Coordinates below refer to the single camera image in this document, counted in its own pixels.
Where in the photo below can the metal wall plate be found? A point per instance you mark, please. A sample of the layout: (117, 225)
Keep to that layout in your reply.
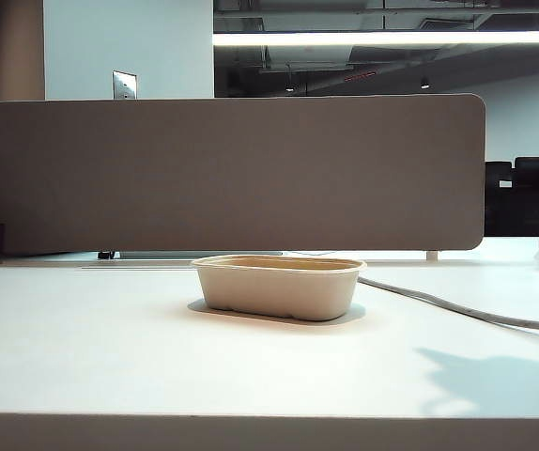
(125, 85)

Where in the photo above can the white partition foot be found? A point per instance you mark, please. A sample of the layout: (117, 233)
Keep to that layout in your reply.
(431, 256)

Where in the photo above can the long ceiling light strip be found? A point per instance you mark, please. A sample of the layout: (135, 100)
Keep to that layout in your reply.
(391, 38)

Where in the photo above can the beige paper lunch box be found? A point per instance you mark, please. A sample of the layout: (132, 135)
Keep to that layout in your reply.
(276, 291)

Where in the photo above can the brown board edge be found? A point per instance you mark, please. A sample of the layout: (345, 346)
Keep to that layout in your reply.
(269, 433)

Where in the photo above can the small black partition clamp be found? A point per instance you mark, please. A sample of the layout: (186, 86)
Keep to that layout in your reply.
(105, 255)

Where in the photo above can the brown fabric desk partition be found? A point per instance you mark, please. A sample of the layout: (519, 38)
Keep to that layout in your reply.
(232, 174)

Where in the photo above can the aluminium partition rail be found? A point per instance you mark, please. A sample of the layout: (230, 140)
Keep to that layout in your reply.
(194, 254)

